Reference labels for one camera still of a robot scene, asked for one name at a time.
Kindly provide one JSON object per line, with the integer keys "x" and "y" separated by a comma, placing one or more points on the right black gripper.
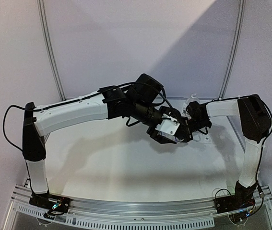
{"x": 186, "y": 131}

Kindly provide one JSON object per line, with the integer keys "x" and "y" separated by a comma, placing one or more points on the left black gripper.
{"x": 160, "y": 139}

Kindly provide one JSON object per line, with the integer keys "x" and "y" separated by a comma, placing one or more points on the clear tea bottle white label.
{"x": 193, "y": 98}

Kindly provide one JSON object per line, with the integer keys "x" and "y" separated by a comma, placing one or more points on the clear pepsi bottle blue label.
{"x": 171, "y": 137}

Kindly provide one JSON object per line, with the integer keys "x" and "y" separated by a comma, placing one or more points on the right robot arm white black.
{"x": 256, "y": 125}

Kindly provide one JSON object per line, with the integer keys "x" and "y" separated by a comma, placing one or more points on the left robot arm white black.
{"x": 136, "y": 100}

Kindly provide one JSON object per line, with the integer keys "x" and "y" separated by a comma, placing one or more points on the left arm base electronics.
{"x": 49, "y": 202}

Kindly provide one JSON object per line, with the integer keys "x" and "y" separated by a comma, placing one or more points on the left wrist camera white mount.
{"x": 168, "y": 125}

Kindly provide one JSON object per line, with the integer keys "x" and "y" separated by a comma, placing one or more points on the aluminium front rail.
{"x": 211, "y": 213}

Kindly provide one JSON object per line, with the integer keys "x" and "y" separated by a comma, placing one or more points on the right wall metal post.
{"x": 234, "y": 47}

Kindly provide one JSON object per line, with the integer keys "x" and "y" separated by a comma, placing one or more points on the wall metal post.
{"x": 234, "y": 47}
{"x": 49, "y": 49}

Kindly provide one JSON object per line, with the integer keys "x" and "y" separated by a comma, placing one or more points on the left wall metal post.
{"x": 49, "y": 49}

